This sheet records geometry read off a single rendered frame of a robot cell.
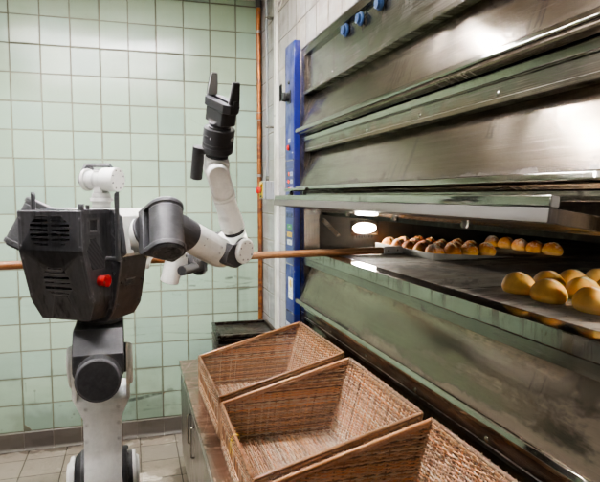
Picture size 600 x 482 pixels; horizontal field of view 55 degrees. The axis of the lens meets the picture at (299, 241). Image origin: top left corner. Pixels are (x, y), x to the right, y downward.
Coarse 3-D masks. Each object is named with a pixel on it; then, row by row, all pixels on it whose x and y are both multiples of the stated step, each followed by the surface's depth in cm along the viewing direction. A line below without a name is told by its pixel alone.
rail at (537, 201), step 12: (444, 204) 119; (456, 204) 114; (468, 204) 110; (480, 204) 106; (492, 204) 102; (504, 204) 99; (516, 204) 96; (528, 204) 93; (540, 204) 90; (552, 204) 88
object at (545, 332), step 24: (336, 264) 224; (360, 264) 208; (408, 288) 166; (432, 288) 155; (456, 312) 141; (480, 312) 132; (504, 312) 123; (528, 312) 123; (528, 336) 116; (552, 336) 109; (576, 336) 103
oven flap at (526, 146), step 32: (576, 96) 106; (416, 128) 166; (448, 128) 148; (480, 128) 134; (512, 128) 122; (544, 128) 112; (576, 128) 103; (320, 160) 247; (352, 160) 209; (384, 160) 181; (416, 160) 159; (448, 160) 143; (480, 160) 129; (512, 160) 118; (544, 160) 108; (576, 160) 100; (320, 192) 239
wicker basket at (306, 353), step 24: (264, 336) 258; (288, 336) 262; (312, 336) 243; (216, 360) 252; (264, 360) 259; (288, 360) 262; (312, 360) 237; (336, 360) 211; (216, 384) 253; (240, 384) 254; (264, 384) 203; (312, 384) 209; (216, 408) 203; (264, 408) 204; (216, 432) 203; (264, 432) 204
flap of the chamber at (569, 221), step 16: (304, 208) 247; (320, 208) 208; (336, 208) 180; (352, 208) 166; (368, 208) 155; (384, 208) 146; (400, 208) 137; (416, 208) 129; (432, 208) 123; (448, 208) 116; (464, 208) 111; (480, 208) 106; (496, 208) 101; (512, 208) 97; (528, 208) 93; (544, 208) 89; (480, 224) 130; (496, 224) 118; (512, 224) 108; (528, 224) 99; (544, 224) 92; (560, 224) 89; (576, 224) 90; (592, 224) 91
